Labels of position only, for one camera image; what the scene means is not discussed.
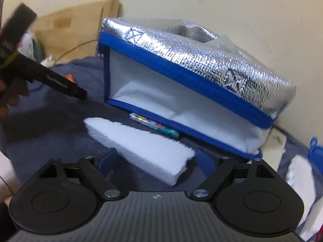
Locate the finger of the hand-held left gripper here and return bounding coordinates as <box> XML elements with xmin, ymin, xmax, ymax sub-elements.
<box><xmin>17</xmin><ymin>53</ymin><xmax>88</xmax><ymax>101</ymax></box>

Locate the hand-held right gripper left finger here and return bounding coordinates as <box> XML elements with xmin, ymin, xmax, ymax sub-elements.
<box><xmin>38</xmin><ymin>148</ymin><xmax>122</xmax><ymax>200</ymax></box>

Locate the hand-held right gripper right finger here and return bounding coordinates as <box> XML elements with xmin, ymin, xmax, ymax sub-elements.
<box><xmin>190</xmin><ymin>148</ymin><xmax>278</xmax><ymax>200</ymax></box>

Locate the white foam block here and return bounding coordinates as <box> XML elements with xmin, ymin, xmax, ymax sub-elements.
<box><xmin>83</xmin><ymin>117</ymin><xmax>196</xmax><ymax>186</ymax></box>
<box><xmin>285</xmin><ymin>154</ymin><xmax>323</xmax><ymax>241</ymax></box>

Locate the silver insulated bag blue trim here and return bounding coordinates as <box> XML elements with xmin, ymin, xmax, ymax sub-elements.
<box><xmin>96</xmin><ymin>17</ymin><xmax>297</xmax><ymax>160</ymax></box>

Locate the person's left hand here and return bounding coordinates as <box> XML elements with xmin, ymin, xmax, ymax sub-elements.
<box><xmin>0</xmin><ymin>77</ymin><xmax>31</xmax><ymax>119</ymax></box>

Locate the white plastic bag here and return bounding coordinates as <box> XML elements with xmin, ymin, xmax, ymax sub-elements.
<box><xmin>16</xmin><ymin>31</ymin><xmax>35</xmax><ymax>59</ymax></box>

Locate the crumpled white paper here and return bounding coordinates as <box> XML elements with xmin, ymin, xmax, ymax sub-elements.
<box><xmin>40</xmin><ymin>55</ymin><xmax>60</xmax><ymax>68</ymax></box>

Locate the dark green cloth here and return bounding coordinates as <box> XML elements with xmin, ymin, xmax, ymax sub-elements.
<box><xmin>33</xmin><ymin>40</ymin><xmax>47</xmax><ymax>61</ymax></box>

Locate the wooden headboard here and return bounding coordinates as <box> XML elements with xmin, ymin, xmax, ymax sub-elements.
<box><xmin>31</xmin><ymin>0</ymin><xmax>121</xmax><ymax>65</ymax></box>

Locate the colorful snack packet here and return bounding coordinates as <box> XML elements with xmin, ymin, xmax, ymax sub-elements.
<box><xmin>129</xmin><ymin>113</ymin><xmax>181</xmax><ymax>139</ymax></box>

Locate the beige card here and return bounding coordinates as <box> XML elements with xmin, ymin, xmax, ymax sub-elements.
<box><xmin>262</xmin><ymin>127</ymin><xmax>288</xmax><ymax>172</ymax></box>

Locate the blue plastic container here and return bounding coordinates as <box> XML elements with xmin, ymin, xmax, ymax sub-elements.
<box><xmin>309</xmin><ymin>137</ymin><xmax>323</xmax><ymax>168</ymax></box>

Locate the thin brown cable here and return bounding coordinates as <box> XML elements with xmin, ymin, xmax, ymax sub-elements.
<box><xmin>54</xmin><ymin>39</ymin><xmax>99</xmax><ymax>65</ymax></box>

